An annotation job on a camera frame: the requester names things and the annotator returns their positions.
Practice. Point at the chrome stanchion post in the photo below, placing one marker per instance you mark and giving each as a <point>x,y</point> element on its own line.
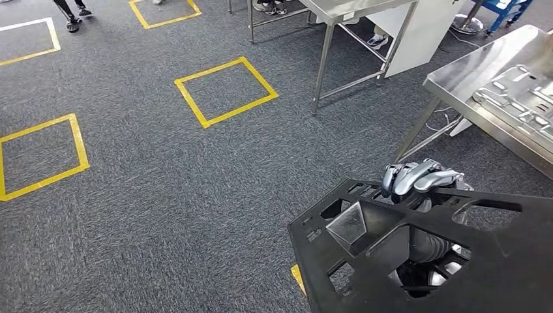
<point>466,26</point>

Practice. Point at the black plastic plate frame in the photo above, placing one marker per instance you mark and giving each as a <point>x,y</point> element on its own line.
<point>497,268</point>

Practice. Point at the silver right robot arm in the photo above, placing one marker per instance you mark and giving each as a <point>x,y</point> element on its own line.
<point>427,248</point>

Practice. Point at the white board panel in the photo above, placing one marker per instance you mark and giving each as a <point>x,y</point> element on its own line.
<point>423,39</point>

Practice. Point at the stainless steel table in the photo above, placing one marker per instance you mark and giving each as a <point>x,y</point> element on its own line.
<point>358,8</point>

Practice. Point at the person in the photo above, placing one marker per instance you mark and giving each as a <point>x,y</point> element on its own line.
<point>72,23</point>
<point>378,42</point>
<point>270,8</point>

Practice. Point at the stamped silver metal panel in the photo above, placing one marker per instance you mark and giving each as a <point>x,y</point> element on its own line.
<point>518,103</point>

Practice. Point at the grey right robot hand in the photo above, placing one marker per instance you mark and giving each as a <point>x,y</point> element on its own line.
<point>410,177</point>

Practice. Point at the stainless steel workbench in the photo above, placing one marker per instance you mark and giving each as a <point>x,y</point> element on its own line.
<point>466,77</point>

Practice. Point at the yellow floor tape square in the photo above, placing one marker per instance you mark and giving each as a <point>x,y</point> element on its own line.
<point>298,278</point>
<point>39,128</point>

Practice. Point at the blue metal cart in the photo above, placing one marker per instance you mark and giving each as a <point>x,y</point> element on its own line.
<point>512,13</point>

